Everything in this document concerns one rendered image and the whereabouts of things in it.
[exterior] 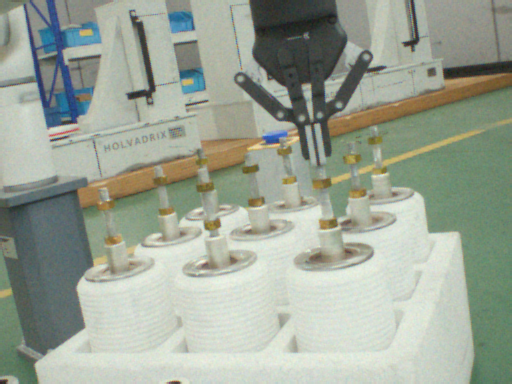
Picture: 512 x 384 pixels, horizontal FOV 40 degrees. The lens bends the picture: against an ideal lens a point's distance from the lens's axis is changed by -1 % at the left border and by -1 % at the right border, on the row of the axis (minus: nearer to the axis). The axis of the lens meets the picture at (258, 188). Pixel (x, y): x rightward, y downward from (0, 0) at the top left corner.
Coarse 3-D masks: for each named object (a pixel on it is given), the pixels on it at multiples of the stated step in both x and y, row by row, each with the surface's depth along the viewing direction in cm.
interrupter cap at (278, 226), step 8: (248, 224) 85; (272, 224) 83; (280, 224) 82; (288, 224) 81; (232, 232) 82; (240, 232) 82; (248, 232) 82; (272, 232) 79; (280, 232) 78; (240, 240) 79; (248, 240) 78; (256, 240) 78
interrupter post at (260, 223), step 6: (264, 204) 81; (252, 210) 80; (258, 210) 80; (264, 210) 80; (252, 216) 80; (258, 216) 80; (264, 216) 80; (252, 222) 81; (258, 222) 80; (264, 222) 80; (252, 228) 81; (258, 228) 80; (264, 228) 80; (270, 228) 81
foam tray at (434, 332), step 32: (448, 256) 83; (416, 288) 75; (448, 288) 79; (288, 320) 75; (416, 320) 66; (448, 320) 77; (64, 352) 74; (160, 352) 70; (256, 352) 66; (288, 352) 67; (320, 352) 63; (352, 352) 62; (384, 352) 61; (416, 352) 60; (448, 352) 75
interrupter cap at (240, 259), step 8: (200, 256) 74; (232, 256) 72; (240, 256) 72; (248, 256) 71; (256, 256) 70; (192, 264) 72; (200, 264) 71; (232, 264) 70; (240, 264) 69; (248, 264) 68; (184, 272) 69; (192, 272) 69; (200, 272) 68; (208, 272) 68; (216, 272) 67; (224, 272) 67; (232, 272) 67
